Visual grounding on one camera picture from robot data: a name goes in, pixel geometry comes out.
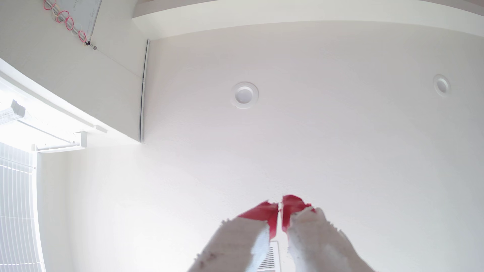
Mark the whiteboard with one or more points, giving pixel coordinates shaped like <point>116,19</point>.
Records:
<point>81,13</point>

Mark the white curtain rod bracket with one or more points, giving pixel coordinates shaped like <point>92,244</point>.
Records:
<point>79,141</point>

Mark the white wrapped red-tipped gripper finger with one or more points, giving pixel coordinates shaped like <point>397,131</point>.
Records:
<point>242,241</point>
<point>314,241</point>

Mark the white window blinds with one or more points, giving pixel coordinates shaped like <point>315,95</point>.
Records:
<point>17,211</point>

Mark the white air vent grille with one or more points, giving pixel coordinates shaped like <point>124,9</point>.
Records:
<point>270,261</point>

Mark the round recessed ceiling light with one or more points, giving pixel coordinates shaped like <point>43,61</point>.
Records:
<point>441,85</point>
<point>244,95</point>

